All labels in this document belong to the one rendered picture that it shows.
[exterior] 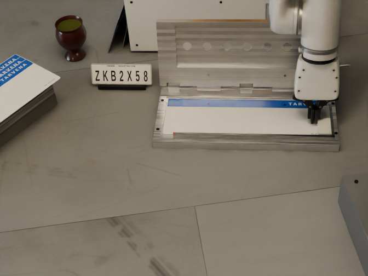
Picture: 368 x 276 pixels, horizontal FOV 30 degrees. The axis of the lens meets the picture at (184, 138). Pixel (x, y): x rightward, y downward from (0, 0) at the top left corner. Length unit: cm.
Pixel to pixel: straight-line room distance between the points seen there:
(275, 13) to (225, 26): 21
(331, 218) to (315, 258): 11
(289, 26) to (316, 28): 6
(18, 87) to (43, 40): 35
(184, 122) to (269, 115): 21
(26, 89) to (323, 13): 73
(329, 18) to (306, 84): 17
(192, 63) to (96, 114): 28
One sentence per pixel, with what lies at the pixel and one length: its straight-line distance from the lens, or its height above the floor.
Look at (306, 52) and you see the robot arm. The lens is 156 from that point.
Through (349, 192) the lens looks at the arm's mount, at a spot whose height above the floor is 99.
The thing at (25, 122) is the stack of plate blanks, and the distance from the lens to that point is 177.
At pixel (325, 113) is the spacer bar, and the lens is 170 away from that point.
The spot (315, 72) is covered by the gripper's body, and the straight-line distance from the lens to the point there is 158.
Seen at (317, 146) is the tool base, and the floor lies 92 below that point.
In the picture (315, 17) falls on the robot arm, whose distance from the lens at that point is 151.
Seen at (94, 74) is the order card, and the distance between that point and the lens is 183.
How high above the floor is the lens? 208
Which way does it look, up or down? 45 degrees down
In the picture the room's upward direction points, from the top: 5 degrees counter-clockwise
